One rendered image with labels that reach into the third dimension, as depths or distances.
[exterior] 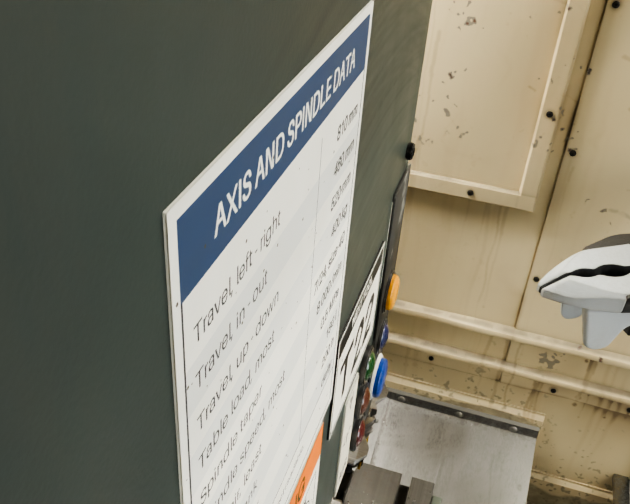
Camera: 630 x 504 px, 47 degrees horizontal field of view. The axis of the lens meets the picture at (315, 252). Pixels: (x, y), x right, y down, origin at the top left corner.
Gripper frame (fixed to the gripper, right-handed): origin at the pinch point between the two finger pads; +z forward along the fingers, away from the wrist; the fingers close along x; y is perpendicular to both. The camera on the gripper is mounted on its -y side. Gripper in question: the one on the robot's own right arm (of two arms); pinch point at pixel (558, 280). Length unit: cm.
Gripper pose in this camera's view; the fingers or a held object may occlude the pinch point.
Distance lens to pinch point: 55.7
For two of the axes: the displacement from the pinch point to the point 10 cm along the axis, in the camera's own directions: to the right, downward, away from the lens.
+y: -0.6, 8.3, 5.6
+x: -2.1, -5.6, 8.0
